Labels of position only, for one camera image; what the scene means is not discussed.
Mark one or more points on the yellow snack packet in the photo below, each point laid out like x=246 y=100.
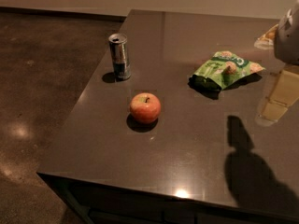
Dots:
x=266 y=41

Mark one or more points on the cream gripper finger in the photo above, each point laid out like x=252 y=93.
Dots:
x=282 y=91

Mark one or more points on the silver blue drink can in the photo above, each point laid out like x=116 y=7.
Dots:
x=119 y=56

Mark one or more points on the red yellow apple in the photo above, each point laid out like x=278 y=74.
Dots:
x=145 y=108

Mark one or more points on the green snack bag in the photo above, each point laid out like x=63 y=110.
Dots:
x=222 y=71

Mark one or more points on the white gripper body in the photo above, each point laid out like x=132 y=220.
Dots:
x=288 y=39

